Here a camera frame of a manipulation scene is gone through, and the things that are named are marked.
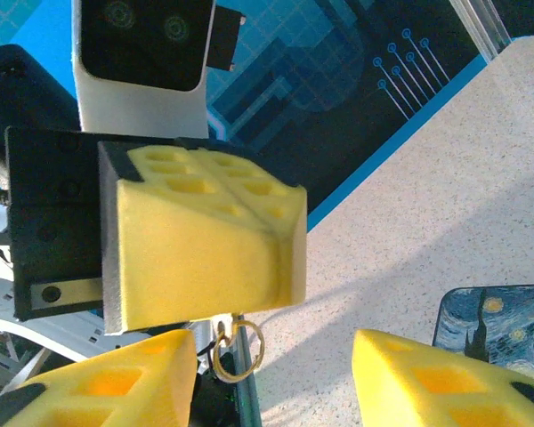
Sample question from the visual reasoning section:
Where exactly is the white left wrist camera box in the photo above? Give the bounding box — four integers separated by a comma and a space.
70, 0, 217, 140

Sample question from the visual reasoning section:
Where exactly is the gold key ring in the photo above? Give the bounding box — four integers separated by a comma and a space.
211, 318, 266, 383

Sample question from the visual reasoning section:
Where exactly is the aluminium frame corner post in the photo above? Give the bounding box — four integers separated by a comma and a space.
448, 0, 514, 60

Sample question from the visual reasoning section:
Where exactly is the black camera cable connector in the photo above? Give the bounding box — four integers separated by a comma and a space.
206, 4, 247, 72

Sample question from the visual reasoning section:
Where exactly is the starry night patterned pouch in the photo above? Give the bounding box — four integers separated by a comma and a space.
432, 284, 534, 388

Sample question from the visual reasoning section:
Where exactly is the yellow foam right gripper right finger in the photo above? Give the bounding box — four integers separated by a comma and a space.
352, 327, 534, 427

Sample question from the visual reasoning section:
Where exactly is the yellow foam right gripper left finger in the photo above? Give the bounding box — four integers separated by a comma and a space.
0, 328, 200, 427

